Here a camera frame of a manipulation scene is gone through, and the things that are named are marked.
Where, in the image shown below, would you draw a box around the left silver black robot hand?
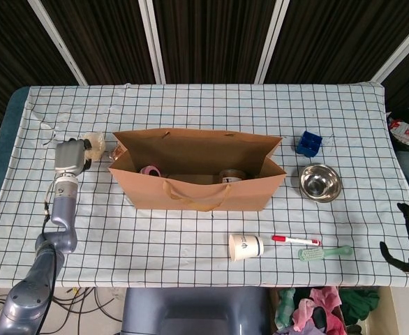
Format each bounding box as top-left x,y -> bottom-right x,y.
53,137 -> 94,175

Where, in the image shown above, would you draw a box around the bagged bread pastry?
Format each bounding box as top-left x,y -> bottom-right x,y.
82,131 -> 107,162

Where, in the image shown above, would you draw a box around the clear jar brown contents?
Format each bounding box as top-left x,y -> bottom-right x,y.
218,168 -> 247,184

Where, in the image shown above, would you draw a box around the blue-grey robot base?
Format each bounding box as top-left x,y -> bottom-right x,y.
120,286 -> 272,335

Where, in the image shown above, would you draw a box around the brown paper bag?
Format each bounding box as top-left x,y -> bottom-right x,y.
107,128 -> 288,212

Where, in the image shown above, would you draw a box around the small brown snack packet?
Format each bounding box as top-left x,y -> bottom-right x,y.
107,144 -> 124,162

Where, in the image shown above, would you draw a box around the dark green cloth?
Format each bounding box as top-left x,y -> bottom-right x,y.
339,288 -> 380,322

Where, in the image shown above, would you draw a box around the pink cloth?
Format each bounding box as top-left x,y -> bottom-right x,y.
291,286 -> 347,335

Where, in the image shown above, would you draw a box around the green scrubbing brush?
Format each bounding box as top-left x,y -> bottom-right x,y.
297,245 -> 354,262

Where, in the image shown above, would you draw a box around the stainless steel bowl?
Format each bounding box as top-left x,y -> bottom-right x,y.
298,163 -> 343,204

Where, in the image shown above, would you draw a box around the red-capped white marker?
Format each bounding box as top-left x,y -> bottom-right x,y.
272,234 -> 322,246

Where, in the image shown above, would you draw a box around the black grid white tablecloth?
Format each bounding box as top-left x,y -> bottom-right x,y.
0,82 -> 409,289

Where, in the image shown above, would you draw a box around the teal green cloth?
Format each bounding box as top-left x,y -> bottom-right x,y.
274,288 -> 296,331

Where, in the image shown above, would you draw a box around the blue plastic box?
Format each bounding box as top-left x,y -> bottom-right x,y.
294,130 -> 323,158

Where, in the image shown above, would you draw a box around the white paper cup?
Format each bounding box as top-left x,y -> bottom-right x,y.
228,233 -> 265,262

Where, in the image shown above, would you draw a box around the white partition frame post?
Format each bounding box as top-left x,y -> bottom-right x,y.
255,0 -> 291,84
137,0 -> 166,84
28,0 -> 88,87
373,15 -> 409,84

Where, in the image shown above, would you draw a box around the floor cable tangle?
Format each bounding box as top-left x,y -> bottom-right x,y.
0,285 -> 125,335

